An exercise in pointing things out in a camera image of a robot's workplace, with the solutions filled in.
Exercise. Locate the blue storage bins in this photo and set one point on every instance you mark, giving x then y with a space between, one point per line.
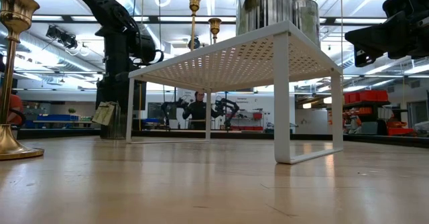
58 117

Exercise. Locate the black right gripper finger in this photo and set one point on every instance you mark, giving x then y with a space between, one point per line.
363 36

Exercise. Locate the black background robot arm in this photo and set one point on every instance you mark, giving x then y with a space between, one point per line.
229 105
172 106

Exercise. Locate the black overhead frame bar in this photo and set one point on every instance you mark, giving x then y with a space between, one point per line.
154 19

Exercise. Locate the black ceiling-mounted camera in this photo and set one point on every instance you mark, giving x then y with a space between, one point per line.
63 38

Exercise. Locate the black round overhead camera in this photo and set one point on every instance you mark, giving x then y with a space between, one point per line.
197 44

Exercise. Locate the red storage bin rack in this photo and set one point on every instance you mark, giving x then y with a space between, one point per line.
365 96

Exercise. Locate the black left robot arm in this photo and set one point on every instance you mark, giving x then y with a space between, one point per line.
110 12

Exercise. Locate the white perforated metal shelf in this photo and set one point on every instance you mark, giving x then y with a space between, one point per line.
281 100

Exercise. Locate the silver metal tin candle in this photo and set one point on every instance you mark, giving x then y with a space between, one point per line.
268 6
306 19
105 113

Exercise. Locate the brass candlestick holder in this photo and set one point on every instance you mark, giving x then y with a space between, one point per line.
194 1
15 12
214 23

